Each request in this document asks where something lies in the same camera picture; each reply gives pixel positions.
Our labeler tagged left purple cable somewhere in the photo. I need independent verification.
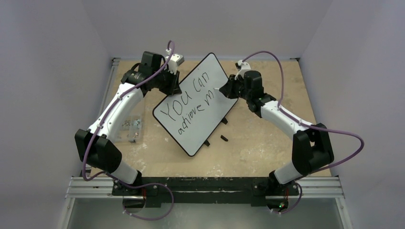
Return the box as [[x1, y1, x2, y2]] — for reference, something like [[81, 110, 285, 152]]
[[81, 40, 175, 221]]

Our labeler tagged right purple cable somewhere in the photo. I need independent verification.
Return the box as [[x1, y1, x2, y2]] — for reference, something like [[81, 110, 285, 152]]
[[241, 50, 365, 216]]

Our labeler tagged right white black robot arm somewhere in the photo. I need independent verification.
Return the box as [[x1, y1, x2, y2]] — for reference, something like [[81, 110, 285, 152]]
[[218, 70, 334, 194]]

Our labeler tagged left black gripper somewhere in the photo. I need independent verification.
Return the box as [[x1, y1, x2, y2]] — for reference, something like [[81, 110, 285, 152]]
[[153, 67, 180, 96]]

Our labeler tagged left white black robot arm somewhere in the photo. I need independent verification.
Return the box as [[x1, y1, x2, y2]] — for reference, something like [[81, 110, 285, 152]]
[[75, 48, 184, 195]]

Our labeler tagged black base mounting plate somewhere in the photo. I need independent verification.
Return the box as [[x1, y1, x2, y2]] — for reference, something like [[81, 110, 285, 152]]
[[112, 177, 300, 208]]

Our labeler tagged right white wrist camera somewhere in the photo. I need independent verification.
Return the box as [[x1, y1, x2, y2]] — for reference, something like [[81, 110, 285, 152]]
[[234, 60, 251, 80]]

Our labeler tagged purple cable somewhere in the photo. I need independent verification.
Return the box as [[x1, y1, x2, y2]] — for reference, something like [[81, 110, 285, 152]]
[[241, 50, 365, 216], [81, 40, 175, 221]]

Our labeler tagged clear plastic screw box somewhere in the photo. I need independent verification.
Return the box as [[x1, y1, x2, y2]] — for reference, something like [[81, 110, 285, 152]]
[[116, 107, 144, 143]]

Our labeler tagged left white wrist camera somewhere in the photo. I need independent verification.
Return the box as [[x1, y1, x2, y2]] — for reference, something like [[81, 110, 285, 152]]
[[165, 53, 184, 74]]

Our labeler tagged black marker cap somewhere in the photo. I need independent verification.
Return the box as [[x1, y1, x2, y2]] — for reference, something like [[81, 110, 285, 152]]
[[220, 135, 229, 142]]

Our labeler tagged white whiteboard black frame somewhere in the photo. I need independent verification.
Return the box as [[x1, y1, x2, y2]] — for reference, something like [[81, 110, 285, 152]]
[[153, 52, 237, 157]]

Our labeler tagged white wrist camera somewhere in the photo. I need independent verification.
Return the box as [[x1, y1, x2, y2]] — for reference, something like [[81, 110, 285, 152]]
[[165, 53, 184, 74], [234, 60, 251, 80]]

